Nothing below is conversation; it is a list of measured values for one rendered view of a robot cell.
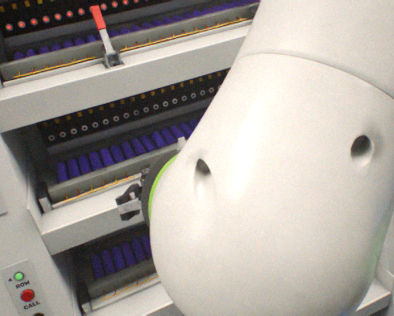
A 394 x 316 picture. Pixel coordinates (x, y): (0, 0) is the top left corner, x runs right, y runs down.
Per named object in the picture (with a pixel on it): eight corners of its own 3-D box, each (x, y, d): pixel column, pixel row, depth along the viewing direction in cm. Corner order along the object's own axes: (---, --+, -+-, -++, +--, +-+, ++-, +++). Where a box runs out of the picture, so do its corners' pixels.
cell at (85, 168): (89, 161, 70) (94, 178, 65) (80, 164, 69) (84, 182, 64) (86, 153, 69) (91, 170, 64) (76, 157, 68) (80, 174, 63)
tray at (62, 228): (366, 136, 72) (371, 91, 67) (51, 255, 57) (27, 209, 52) (303, 101, 88) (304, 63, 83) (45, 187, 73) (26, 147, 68)
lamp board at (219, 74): (293, 72, 82) (294, 48, 80) (46, 147, 69) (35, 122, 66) (291, 70, 83) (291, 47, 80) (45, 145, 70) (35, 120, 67)
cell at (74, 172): (78, 165, 69) (82, 183, 64) (68, 168, 69) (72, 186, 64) (75, 157, 68) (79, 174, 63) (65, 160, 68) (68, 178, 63)
